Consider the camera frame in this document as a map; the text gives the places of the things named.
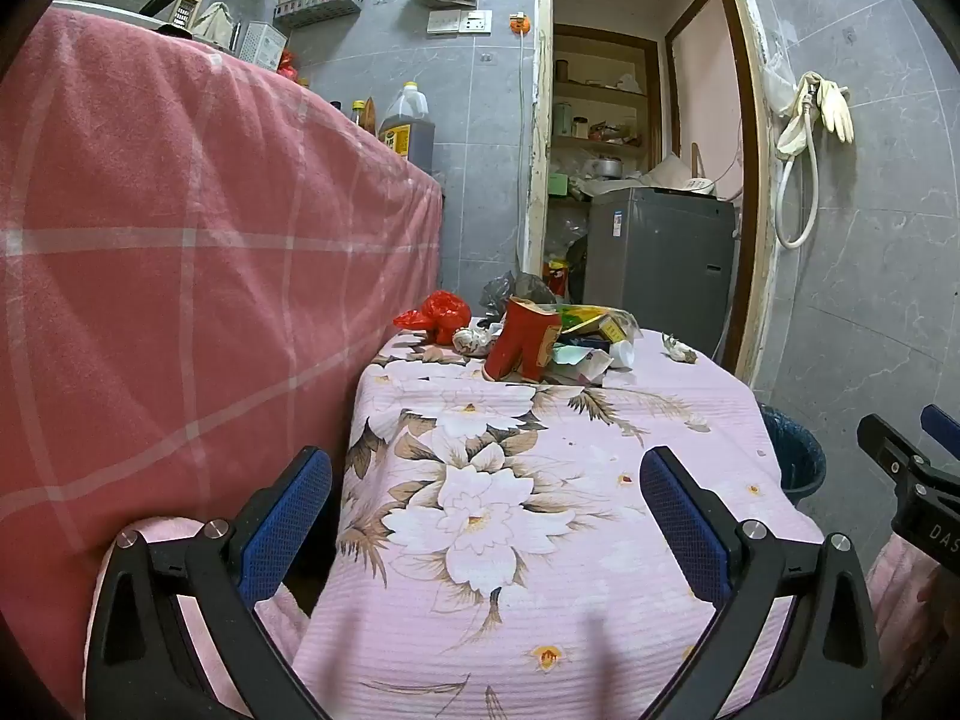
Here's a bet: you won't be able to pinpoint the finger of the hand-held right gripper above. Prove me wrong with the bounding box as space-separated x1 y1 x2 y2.
921 403 960 461
857 413 935 494

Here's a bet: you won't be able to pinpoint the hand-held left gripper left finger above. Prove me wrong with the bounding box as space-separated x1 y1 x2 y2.
84 446 335 720

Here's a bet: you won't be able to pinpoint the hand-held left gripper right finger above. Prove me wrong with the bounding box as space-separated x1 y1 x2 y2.
639 446 886 720

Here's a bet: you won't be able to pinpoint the dark blue trash bin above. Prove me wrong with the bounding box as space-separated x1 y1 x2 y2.
757 401 827 508

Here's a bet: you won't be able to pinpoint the white printed wrapper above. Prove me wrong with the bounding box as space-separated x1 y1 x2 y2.
452 326 497 358

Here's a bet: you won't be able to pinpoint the grey plastic bag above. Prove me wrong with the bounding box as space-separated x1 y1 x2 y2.
480 270 560 316

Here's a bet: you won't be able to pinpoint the pink fleece cloth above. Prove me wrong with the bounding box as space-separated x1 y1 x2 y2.
866 538 947 691

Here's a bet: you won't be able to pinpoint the pink floral tablecloth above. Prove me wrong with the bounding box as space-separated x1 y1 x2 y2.
289 326 826 720

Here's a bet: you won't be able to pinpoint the white green paper wrapper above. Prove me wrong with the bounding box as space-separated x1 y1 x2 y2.
551 342 612 389

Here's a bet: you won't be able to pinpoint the yellow red snack packet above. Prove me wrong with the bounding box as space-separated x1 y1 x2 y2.
559 304 640 343

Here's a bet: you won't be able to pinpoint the red paper carton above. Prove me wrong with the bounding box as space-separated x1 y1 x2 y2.
484 298 563 383

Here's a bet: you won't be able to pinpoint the red plastic bag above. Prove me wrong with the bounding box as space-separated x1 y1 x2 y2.
394 290 470 346

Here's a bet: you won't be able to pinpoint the grey washing machine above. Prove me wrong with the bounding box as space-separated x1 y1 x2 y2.
583 187 740 327

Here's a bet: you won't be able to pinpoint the pink checked blanket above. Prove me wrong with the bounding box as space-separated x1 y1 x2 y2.
0 4 445 720

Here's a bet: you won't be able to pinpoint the cream rubber gloves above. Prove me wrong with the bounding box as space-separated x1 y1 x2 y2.
776 71 856 160

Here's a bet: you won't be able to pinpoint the large cooking oil bottle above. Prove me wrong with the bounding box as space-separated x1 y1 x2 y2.
377 81 436 170

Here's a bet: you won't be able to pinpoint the wooden shelf unit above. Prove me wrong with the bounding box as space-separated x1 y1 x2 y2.
551 22 661 166

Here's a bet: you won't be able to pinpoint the metal box grater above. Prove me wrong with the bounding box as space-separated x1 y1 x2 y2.
238 21 290 68

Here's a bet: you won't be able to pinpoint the grey hanging rag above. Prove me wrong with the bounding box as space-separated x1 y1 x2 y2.
191 1 241 53

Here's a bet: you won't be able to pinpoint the white shower hose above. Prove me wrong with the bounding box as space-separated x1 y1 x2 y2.
775 82 820 250

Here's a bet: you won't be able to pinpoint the wooden door frame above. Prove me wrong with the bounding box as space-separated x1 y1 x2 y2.
523 0 779 385

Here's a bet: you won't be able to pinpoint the white wire wall shelf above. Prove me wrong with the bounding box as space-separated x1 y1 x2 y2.
274 0 368 29

